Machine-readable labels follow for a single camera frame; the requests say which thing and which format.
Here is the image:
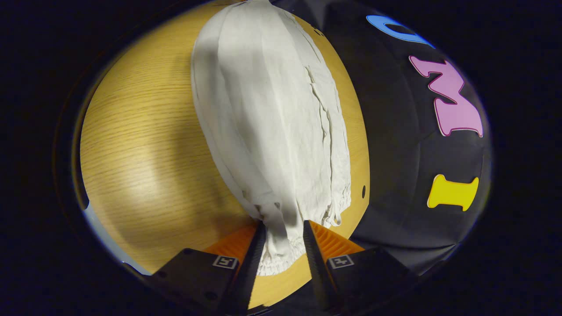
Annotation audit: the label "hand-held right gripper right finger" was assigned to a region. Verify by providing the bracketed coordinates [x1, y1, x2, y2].
[303, 219, 418, 312]

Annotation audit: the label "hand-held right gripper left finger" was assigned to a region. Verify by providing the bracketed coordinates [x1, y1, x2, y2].
[147, 220, 267, 316]

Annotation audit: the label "white jeans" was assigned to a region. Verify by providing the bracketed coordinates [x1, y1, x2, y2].
[190, 0, 353, 277]

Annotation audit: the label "black backdrop cloth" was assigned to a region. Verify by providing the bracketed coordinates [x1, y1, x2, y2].
[272, 0, 493, 277]

